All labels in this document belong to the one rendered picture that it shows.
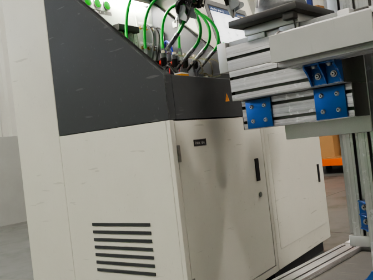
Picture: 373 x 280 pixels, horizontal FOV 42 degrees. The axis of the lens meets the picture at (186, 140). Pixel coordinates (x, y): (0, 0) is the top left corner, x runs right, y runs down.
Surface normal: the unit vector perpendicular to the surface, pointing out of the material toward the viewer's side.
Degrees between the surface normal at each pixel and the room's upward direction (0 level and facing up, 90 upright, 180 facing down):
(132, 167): 90
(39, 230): 90
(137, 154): 90
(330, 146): 90
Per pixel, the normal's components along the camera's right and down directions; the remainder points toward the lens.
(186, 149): 0.81, -0.10
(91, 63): -0.58, 0.07
